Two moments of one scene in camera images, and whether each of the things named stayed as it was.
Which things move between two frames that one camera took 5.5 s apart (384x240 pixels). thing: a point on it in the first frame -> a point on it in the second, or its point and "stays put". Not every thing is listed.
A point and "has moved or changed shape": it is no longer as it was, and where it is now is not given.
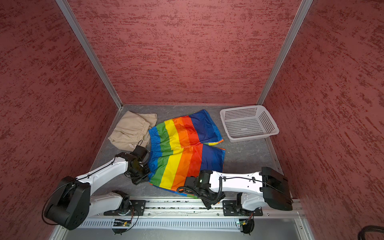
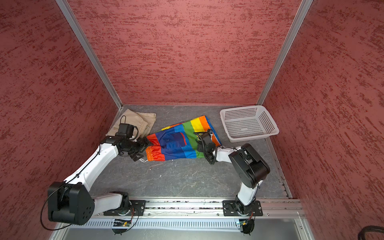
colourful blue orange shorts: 180,147 has moved or changed shape
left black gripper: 137,180 -> 143,146
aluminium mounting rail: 203,210 stays put
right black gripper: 206,202 -> 199,146
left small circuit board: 120,222 stays put
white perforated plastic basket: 247,123 stays put
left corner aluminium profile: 70,12 stays put
